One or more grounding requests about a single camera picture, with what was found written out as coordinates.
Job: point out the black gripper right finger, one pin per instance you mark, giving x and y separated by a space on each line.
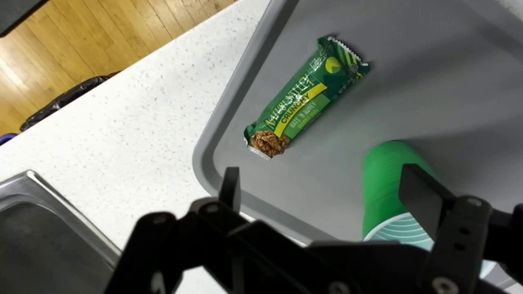
463 234

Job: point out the grey plastic tray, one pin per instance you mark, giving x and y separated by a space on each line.
426 82

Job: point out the green plastic cup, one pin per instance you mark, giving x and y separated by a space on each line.
385 185

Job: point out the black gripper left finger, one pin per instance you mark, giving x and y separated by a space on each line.
218 245

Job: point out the stainless steel sink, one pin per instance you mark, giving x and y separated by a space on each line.
43 234

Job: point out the green granola bar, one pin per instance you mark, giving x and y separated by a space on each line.
305 98

